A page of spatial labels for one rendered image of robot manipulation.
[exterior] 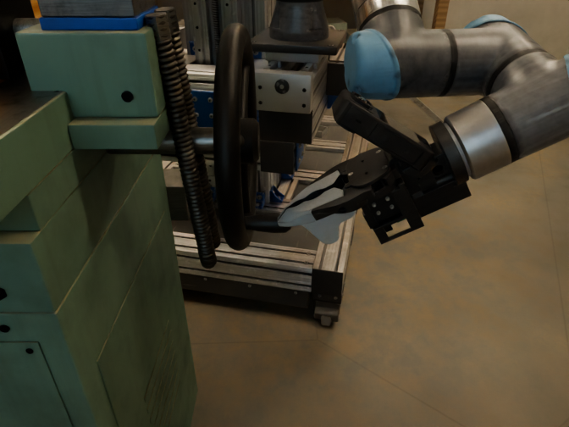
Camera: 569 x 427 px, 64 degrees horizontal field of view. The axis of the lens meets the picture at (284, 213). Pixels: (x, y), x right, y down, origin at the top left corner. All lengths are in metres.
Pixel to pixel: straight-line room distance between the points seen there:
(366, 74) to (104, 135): 0.29
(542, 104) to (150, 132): 0.40
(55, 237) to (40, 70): 0.18
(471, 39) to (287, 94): 0.59
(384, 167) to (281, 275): 0.89
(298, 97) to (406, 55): 0.57
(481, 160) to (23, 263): 0.46
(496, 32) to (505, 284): 1.28
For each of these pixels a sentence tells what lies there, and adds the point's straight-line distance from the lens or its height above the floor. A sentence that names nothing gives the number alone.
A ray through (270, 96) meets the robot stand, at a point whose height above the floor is 0.72.
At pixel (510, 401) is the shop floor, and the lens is 1.42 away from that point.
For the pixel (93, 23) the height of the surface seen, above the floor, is 0.97.
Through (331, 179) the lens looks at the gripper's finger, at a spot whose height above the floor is 0.80.
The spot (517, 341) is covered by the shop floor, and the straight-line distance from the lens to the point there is 1.58.
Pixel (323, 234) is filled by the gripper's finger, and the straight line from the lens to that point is 0.53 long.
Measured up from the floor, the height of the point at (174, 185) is 0.62.
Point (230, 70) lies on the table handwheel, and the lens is 0.49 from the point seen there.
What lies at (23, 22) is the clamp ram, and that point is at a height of 0.96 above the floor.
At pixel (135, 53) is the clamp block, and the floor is 0.94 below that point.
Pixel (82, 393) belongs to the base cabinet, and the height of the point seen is 0.58.
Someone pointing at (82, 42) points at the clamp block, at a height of 0.95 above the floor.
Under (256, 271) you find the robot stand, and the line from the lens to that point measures 1.36.
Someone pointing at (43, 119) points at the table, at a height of 0.89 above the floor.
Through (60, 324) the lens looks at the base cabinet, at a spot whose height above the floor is 0.69.
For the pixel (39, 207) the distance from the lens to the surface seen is 0.49.
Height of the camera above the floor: 1.05
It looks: 32 degrees down
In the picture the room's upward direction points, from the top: straight up
